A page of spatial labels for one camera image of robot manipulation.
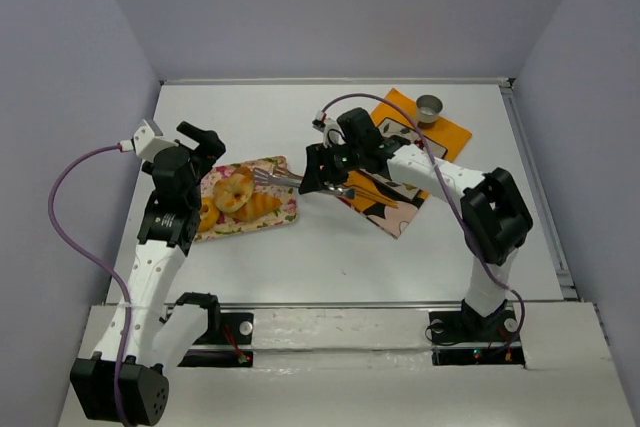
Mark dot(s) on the aluminium front rail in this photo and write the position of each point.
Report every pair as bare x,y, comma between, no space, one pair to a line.
341,305

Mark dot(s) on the brown small pastry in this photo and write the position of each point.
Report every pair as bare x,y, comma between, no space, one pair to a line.
244,171

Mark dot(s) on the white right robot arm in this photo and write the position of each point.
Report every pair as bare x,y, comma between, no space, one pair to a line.
488,206

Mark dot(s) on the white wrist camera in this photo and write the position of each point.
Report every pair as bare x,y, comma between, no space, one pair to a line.
145,142
328,127

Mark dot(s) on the floral rectangular tray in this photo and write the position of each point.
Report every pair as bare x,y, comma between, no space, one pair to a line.
226,225

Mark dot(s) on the golden croissant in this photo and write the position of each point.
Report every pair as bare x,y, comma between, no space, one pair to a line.
259,205

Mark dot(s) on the round bagel bread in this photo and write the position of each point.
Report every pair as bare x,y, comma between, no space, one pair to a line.
232,193

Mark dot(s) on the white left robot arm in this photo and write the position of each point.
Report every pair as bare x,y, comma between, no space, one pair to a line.
126,378

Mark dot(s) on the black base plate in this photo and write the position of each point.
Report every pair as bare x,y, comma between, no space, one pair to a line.
455,345
227,346

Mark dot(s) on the small metal cup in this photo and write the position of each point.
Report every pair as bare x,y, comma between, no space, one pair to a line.
428,110

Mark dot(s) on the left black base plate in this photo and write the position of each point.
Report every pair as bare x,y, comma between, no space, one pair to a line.
227,346

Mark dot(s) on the metal tongs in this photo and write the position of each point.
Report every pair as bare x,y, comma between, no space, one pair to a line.
262,177

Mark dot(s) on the small yellow donut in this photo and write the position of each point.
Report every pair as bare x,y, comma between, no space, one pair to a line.
209,214

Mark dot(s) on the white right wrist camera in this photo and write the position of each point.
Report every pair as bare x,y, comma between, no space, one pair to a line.
328,127

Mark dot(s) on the orange cloth napkin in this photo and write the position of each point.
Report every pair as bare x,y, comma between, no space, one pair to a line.
394,221

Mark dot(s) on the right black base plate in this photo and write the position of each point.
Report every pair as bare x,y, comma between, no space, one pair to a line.
455,345

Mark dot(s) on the square floral ceramic plate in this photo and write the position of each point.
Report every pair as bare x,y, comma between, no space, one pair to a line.
390,127

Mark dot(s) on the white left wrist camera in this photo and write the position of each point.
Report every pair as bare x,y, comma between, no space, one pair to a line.
145,142

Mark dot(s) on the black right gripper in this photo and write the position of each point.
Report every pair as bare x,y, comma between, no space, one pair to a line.
320,170

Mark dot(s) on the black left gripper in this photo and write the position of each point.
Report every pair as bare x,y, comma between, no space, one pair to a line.
198,153

